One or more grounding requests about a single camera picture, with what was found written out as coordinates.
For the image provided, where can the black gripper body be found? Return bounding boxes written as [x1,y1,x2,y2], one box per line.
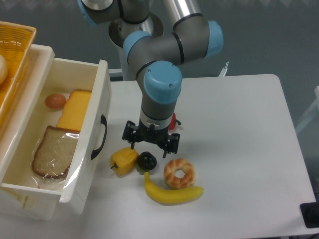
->
[122,120,180,153]

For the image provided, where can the white top drawer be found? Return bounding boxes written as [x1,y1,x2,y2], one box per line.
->
[0,57,112,216]

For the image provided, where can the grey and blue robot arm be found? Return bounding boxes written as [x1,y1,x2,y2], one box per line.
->
[78,0,224,154]

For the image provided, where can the white drawer cabinet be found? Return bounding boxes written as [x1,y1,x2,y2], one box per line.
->
[0,44,57,220]

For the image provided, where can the yellow bell pepper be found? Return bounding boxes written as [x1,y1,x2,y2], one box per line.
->
[110,147,139,176]

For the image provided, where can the red bell pepper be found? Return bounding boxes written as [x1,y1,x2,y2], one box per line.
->
[169,113,181,130]

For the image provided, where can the yellow banana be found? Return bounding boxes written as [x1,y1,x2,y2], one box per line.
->
[144,172,204,205]

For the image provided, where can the yellow cake slice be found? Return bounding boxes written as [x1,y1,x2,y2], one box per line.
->
[56,90,92,132]

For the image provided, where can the brown bread slice wrapped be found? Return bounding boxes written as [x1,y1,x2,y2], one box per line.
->
[31,126,80,179]

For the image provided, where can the brown egg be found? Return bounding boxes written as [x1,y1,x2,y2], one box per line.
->
[45,94,66,110]

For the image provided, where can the white bread roll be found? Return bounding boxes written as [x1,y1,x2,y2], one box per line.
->
[0,55,8,84]

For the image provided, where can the yellow woven basket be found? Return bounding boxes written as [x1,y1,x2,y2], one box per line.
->
[0,21,36,124]

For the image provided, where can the black device at edge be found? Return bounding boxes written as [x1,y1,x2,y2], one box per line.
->
[300,202,319,229]

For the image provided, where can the glazed bread ring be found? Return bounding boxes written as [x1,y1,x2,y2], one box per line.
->
[163,158,197,190]

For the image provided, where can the white table frame bracket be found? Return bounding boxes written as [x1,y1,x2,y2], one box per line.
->
[218,61,229,77]

